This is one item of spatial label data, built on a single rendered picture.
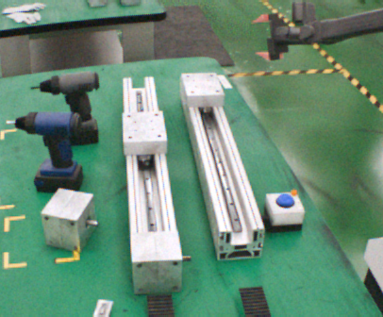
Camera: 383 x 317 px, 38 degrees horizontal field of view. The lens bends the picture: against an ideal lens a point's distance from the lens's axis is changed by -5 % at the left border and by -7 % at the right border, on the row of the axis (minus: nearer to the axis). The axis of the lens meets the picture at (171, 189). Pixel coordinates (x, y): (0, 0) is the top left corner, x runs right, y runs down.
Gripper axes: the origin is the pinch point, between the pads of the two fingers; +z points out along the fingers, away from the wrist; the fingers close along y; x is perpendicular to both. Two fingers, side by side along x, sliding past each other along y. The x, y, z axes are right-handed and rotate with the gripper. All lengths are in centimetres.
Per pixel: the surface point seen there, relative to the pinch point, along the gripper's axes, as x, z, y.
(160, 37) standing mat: -165, 248, 0
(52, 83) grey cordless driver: 56, 28, -4
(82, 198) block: 70, -4, -30
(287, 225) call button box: 33, -33, -43
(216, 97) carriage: 14.4, 6.3, -16.6
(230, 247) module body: 51, -30, -43
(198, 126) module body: 26.4, 2.5, -22.8
